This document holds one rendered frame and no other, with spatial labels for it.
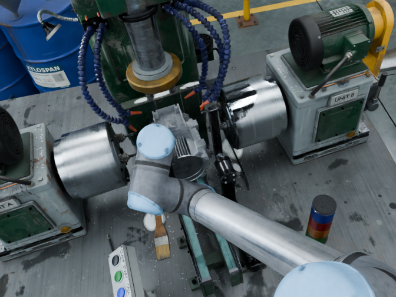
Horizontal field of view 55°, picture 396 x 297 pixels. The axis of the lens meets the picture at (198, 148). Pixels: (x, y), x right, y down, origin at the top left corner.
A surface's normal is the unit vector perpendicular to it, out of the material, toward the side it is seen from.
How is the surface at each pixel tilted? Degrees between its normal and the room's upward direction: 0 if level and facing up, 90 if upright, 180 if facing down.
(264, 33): 0
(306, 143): 90
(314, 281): 41
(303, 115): 90
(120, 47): 90
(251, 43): 0
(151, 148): 25
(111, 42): 90
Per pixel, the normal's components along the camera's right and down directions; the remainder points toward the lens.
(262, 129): 0.26, 0.62
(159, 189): 0.59, -0.06
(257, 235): -0.71, -0.43
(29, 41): -0.08, 0.79
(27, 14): -0.13, -0.62
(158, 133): 0.04, -0.26
